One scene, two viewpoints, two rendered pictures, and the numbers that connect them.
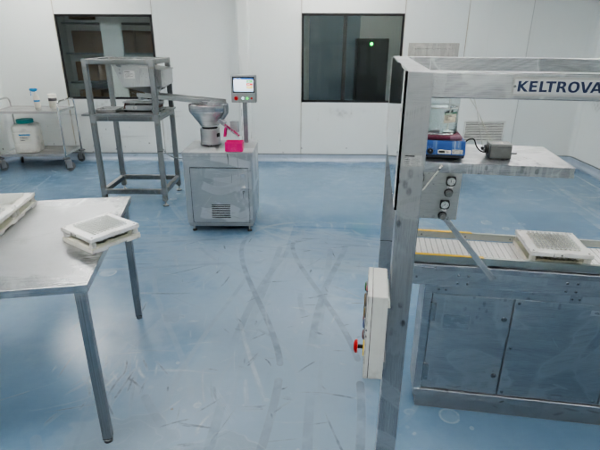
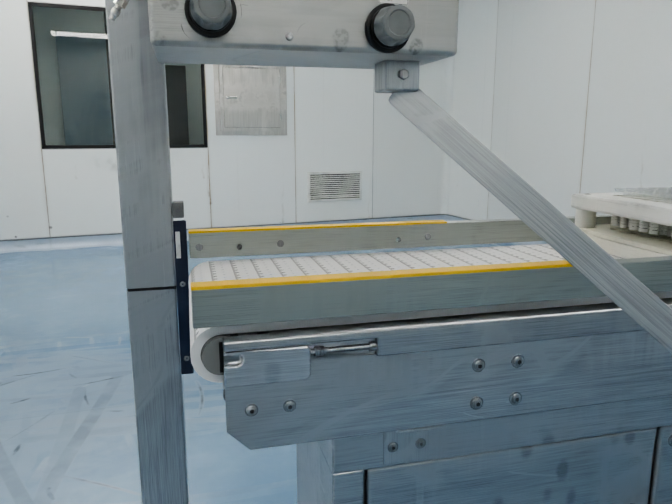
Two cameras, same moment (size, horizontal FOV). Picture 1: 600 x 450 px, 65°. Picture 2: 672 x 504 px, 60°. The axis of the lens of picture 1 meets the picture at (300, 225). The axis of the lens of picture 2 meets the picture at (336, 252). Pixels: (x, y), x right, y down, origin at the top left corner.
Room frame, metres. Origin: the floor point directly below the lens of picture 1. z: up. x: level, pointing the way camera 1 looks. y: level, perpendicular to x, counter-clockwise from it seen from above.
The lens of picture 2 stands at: (1.37, -0.36, 0.97)
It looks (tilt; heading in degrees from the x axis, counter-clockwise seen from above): 11 degrees down; 337
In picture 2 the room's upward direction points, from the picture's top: straight up
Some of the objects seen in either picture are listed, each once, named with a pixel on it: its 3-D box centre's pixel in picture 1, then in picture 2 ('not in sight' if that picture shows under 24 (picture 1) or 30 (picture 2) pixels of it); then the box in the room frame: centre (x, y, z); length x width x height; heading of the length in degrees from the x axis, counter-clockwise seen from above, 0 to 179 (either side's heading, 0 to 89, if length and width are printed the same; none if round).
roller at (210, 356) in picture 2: not in sight; (214, 310); (1.95, -0.47, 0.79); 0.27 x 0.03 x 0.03; 172
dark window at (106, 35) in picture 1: (108, 57); not in sight; (6.92, 2.67, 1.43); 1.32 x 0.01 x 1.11; 89
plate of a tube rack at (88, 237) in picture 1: (100, 227); not in sight; (2.02, 0.92, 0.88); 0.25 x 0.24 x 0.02; 144
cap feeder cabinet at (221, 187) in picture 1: (223, 185); not in sight; (4.35, 0.73, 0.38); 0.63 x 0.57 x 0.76; 89
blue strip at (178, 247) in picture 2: not in sight; (183, 299); (2.09, -0.46, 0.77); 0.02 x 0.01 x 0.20; 82
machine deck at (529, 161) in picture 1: (478, 158); not in sight; (1.92, -0.74, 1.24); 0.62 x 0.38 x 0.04; 82
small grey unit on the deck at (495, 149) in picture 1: (495, 149); not in sight; (1.85, -0.78, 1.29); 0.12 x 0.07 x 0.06; 82
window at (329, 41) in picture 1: (351, 59); (124, 80); (6.89, -0.70, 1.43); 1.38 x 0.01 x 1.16; 89
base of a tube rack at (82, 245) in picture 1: (102, 237); not in sight; (2.02, 0.92, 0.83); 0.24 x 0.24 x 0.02; 54
